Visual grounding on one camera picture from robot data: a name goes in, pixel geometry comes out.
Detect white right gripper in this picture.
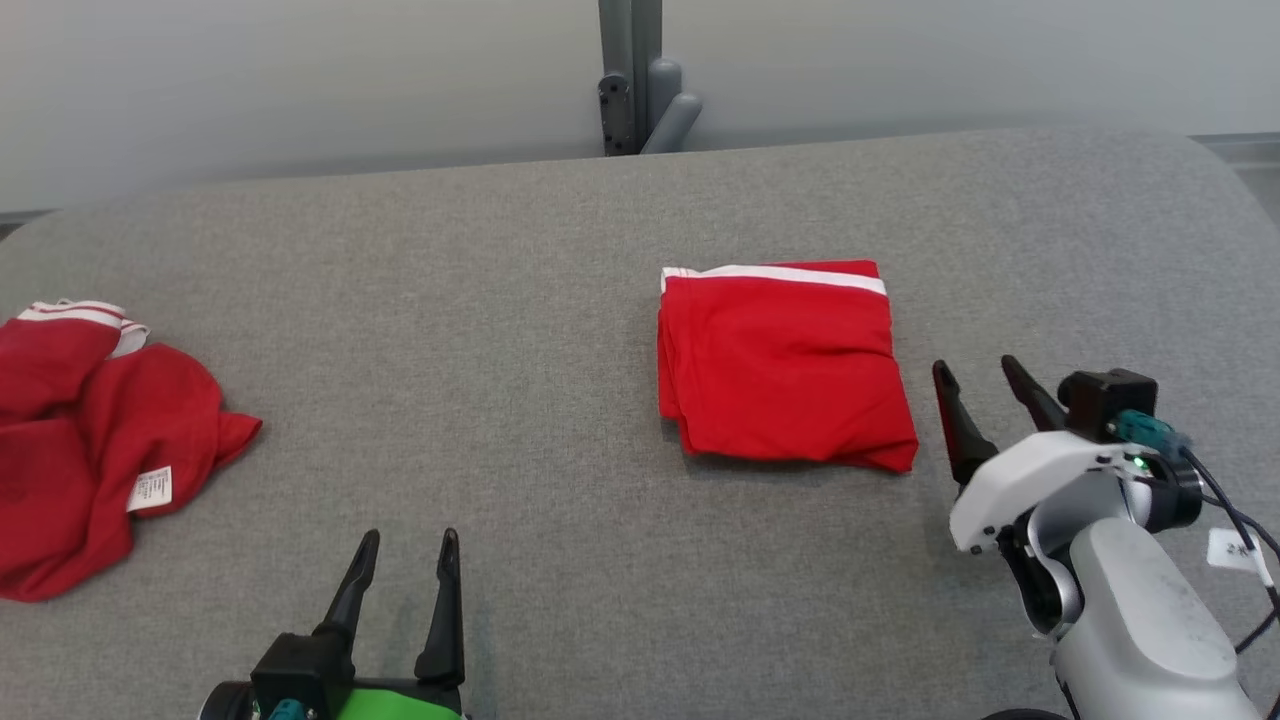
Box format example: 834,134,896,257
932,355,1204,556

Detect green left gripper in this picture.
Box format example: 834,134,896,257
315,527,467,720

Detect red shorts with white band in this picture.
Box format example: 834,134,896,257
657,260,919,474

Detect red shirt with white sleeves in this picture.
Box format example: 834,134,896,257
0,299,264,604

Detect teal right cable connector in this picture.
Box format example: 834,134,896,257
1108,409,1194,462

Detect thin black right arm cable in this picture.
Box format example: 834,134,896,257
1178,448,1280,656

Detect white cable label tag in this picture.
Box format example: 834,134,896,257
1206,527,1277,588

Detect grey metal post with bracket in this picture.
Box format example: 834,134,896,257
597,0,704,157

